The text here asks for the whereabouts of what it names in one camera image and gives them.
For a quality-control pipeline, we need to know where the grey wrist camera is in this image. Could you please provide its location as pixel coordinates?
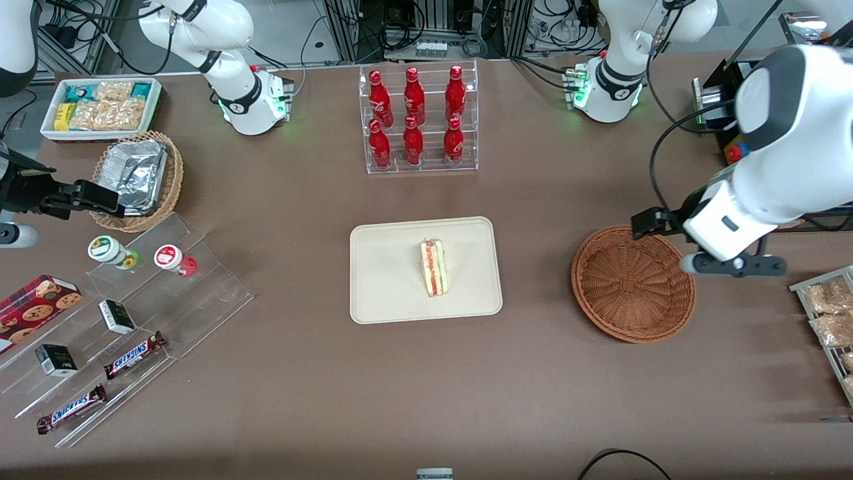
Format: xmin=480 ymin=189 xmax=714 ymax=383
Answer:
xmin=680 ymin=252 xmax=788 ymax=278
xmin=0 ymin=223 xmax=39 ymax=249

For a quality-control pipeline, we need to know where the small black box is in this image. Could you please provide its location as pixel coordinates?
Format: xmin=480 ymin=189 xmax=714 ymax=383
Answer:
xmin=99 ymin=300 xmax=136 ymax=335
xmin=35 ymin=344 xmax=79 ymax=377

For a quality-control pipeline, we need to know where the brown Snickers bar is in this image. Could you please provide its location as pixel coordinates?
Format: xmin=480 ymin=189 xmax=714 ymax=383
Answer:
xmin=37 ymin=384 xmax=108 ymax=435
xmin=103 ymin=331 xmax=167 ymax=381

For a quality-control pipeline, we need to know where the red plaid cookie box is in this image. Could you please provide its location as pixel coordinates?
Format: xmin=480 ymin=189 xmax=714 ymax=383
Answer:
xmin=0 ymin=275 xmax=83 ymax=355

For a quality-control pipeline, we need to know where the grey metal snack rack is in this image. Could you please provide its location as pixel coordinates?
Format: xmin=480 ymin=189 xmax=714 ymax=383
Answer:
xmin=790 ymin=265 xmax=853 ymax=407

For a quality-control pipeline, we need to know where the triangle sandwich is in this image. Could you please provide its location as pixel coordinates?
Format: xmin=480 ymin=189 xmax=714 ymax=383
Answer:
xmin=420 ymin=238 xmax=449 ymax=298

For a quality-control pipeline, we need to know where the red lid white cup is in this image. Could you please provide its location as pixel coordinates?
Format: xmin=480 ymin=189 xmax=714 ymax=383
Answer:
xmin=154 ymin=245 xmax=197 ymax=277

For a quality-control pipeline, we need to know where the beige plastic tray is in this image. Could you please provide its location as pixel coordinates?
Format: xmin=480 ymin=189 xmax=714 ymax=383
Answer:
xmin=350 ymin=217 xmax=503 ymax=325

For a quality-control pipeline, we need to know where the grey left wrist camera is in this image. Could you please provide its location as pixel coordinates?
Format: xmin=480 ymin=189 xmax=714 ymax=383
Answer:
xmin=680 ymin=252 xmax=788 ymax=278

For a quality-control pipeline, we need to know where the brown round wicker basket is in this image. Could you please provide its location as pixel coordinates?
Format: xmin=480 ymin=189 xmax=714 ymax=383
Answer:
xmin=571 ymin=225 xmax=697 ymax=344

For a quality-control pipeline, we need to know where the black looped cable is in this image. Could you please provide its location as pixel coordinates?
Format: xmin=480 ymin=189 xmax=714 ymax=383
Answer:
xmin=576 ymin=449 xmax=674 ymax=480

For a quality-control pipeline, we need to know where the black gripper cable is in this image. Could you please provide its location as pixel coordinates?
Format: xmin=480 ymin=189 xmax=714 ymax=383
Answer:
xmin=649 ymin=99 xmax=740 ymax=213

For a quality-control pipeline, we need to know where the tan wicker basket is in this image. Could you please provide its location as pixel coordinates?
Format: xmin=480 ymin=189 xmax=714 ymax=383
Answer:
xmin=90 ymin=131 xmax=185 ymax=233

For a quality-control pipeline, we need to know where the green lid white cup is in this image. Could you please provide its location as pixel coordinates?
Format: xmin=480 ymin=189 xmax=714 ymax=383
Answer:
xmin=87 ymin=235 xmax=139 ymax=270

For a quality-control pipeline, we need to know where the red cola bottle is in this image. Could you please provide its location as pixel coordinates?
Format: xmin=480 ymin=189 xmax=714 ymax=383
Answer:
xmin=403 ymin=116 xmax=425 ymax=166
xmin=369 ymin=119 xmax=392 ymax=170
xmin=403 ymin=67 xmax=426 ymax=126
xmin=443 ymin=116 xmax=464 ymax=167
xmin=445 ymin=65 xmax=466 ymax=124
xmin=368 ymin=69 xmax=394 ymax=127

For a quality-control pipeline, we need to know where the clear cracker bag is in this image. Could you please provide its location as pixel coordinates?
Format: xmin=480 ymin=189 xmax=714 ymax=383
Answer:
xmin=93 ymin=81 xmax=134 ymax=102
xmin=70 ymin=99 xmax=147 ymax=132

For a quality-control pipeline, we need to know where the clear acrylic tiered stand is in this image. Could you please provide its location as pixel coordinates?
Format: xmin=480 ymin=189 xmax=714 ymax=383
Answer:
xmin=0 ymin=212 xmax=255 ymax=449

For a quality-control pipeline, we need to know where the white rectangular snack bin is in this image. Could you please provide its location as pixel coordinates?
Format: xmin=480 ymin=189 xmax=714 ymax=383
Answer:
xmin=40 ymin=77 xmax=163 ymax=143

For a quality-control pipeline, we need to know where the clear acrylic bottle rack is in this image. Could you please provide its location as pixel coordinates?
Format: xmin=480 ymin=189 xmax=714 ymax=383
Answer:
xmin=359 ymin=60 xmax=479 ymax=175

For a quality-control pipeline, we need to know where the black steel food warmer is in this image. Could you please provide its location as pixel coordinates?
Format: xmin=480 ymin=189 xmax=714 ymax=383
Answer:
xmin=693 ymin=10 xmax=853 ymax=234

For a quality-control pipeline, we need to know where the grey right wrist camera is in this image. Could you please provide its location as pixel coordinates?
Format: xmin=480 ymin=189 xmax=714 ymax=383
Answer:
xmin=0 ymin=223 xmax=39 ymax=249

